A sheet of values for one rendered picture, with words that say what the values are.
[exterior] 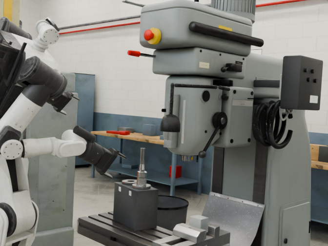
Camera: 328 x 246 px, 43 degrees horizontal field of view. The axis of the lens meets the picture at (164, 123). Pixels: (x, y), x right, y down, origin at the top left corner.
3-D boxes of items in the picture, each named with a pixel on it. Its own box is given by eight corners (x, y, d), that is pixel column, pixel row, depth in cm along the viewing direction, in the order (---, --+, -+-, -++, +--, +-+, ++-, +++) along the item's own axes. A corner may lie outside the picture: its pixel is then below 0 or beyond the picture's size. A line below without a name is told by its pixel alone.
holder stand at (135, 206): (134, 231, 194) (136, 188, 193) (112, 218, 212) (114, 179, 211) (156, 228, 201) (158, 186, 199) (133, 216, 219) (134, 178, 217)
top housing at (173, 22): (181, 42, 148) (183, -4, 147) (132, 46, 166) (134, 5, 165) (255, 57, 181) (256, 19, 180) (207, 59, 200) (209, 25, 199)
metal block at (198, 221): (199, 234, 167) (200, 219, 167) (188, 231, 171) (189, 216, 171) (208, 232, 171) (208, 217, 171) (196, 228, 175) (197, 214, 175)
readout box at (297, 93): (300, 110, 161) (304, 54, 160) (278, 108, 168) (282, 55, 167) (322, 111, 176) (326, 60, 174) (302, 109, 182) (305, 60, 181)
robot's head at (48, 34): (37, 46, 164) (46, 26, 162) (30, 37, 171) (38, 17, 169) (52, 51, 168) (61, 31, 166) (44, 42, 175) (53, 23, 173)
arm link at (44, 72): (18, 93, 147) (42, 62, 147) (12, 85, 154) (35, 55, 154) (45, 110, 154) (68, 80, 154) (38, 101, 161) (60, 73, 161)
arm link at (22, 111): (-13, 150, 147) (26, 99, 147) (-20, 134, 157) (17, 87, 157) (14, 163, 154) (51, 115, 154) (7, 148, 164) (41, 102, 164)
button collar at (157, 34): (157, 43, 153) (157, 26, 153) (146, 44, 158) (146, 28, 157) (160, 44, 155) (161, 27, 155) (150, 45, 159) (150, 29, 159)
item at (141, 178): (134, 184, 202) (135, 173, 201) (143, 183, 204) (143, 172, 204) (139, 186, 198) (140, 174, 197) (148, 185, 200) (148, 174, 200)
